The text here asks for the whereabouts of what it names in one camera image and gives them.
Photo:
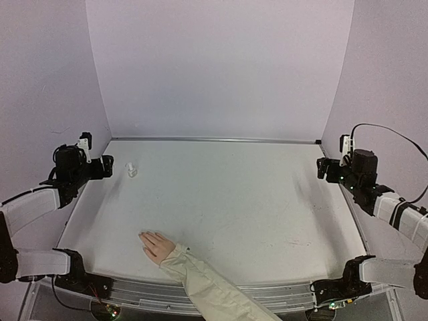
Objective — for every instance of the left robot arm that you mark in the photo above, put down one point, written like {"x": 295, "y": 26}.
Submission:
{"x": 73, "y": 168}

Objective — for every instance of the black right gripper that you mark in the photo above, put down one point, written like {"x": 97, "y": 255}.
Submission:
{"x": 322, "y": 168}

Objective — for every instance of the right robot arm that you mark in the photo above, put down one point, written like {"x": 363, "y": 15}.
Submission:
{"x": 358, "y": 175}

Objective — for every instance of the beige sleeved forearm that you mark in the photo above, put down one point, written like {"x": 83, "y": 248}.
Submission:
{"x": 213, "y": 295}

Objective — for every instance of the mannequin hand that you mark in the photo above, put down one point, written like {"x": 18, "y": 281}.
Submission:
{"x": 156, "y": 247}

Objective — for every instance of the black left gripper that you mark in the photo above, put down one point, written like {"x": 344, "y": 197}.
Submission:
{"x": 99, "y": 172}

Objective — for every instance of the aluminium back table rail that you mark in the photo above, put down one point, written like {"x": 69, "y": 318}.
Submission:
{"x": 216, "y": 139}

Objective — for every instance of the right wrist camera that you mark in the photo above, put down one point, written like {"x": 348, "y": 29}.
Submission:
{"x": 346, "y": 150}

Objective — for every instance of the clear nail polish bottle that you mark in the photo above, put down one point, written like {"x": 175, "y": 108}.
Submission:
{"x": 131, "y": 170}

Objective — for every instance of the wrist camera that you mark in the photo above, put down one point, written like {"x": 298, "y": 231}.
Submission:
{"x": 85, "y": 143}
{"x": 346, "y": 150}

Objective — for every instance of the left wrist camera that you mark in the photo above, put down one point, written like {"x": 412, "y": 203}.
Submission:
{"x": 85, "y": 143}

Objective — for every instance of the aluminium front rail frame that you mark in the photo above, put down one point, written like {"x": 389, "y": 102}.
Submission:
{"x": 134, "y": 300}

